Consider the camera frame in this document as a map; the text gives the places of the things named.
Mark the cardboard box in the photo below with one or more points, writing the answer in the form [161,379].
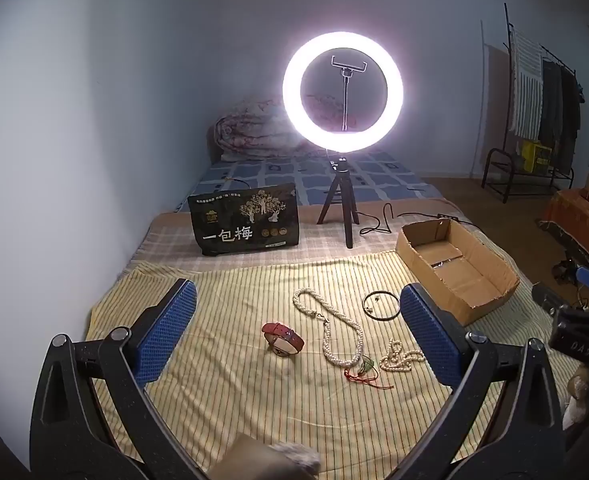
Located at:
[474,285]

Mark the orange cloth covered box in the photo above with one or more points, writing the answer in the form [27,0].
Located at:
[579,220]

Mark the striped white towel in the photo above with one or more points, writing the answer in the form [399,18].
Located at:
[527,85]

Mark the grey hanging garment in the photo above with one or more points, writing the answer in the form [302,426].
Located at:
[550,105]

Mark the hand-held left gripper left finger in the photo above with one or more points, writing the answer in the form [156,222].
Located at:
[167,330]

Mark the phone holder clamp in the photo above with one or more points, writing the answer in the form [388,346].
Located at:
[345,90]

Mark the black bangle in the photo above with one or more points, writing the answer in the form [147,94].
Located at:
[365,305]

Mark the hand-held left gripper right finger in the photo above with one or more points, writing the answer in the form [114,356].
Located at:
[427,332]

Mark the black clothes rack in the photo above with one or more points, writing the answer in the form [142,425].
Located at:
[494,152]

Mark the blue patterned bed sheet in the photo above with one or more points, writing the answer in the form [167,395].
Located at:
[284,180]

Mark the black snack bag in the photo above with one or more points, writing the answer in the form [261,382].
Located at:
[244,220]

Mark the beige checkered blanket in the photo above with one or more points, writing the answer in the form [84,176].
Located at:
[174,240]

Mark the folded floral quilt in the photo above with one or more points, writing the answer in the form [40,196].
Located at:
[244,135]

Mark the black hanging garment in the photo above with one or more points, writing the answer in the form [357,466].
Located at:
[569,120]

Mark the brown fuzzy cloth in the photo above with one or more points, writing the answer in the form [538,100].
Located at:
[264,460]

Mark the yellow striped cloth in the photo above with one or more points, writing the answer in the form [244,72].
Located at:
[224,400]

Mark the yellow box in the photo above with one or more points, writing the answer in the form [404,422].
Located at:
[535,156]

